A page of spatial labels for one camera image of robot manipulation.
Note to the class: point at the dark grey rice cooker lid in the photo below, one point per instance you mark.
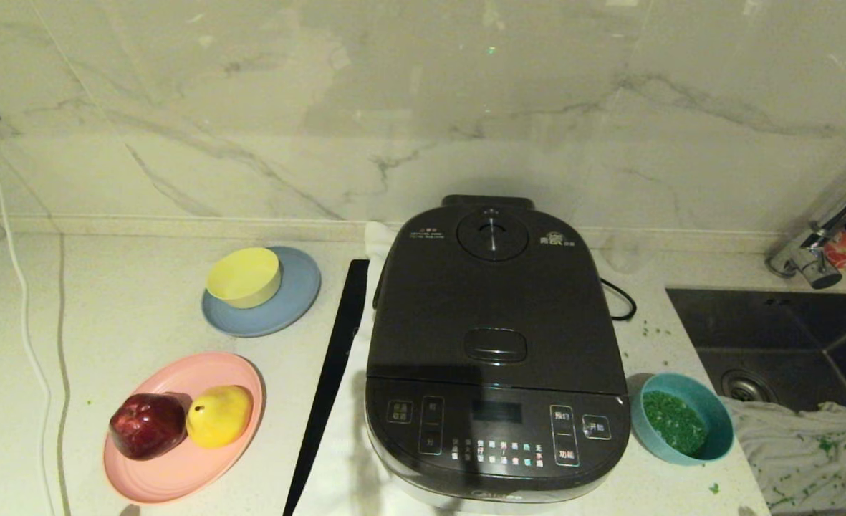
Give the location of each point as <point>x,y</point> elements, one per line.
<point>494,301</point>

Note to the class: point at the teal bowl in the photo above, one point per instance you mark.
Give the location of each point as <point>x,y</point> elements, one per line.
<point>650,443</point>

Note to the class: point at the chopped green vegetables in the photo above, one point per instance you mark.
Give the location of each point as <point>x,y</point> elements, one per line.
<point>673,423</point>

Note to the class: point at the yellow bowl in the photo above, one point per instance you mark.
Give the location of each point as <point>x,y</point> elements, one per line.
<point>243,276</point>

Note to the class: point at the black flat strip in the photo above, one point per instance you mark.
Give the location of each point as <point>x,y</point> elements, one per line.
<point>337,344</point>

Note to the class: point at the blue plate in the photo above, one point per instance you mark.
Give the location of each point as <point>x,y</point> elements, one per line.
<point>295,301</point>

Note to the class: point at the yellow pear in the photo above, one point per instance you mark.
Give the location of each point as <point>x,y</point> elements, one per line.
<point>218,419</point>

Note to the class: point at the red apple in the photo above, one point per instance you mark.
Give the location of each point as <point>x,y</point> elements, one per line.
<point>147,426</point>

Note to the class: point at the pink plate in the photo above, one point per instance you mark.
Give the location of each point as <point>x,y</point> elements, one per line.
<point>179,473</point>

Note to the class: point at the stainless steel sink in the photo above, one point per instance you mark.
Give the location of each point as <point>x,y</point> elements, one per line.
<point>752,322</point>

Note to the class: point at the metal sink drain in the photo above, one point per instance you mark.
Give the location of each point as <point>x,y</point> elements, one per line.
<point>745,387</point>

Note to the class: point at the chrome faucet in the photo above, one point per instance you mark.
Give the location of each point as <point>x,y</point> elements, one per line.
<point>809,261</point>

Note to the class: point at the white cloth with green bits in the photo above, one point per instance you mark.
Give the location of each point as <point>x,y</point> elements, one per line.
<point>802,451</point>

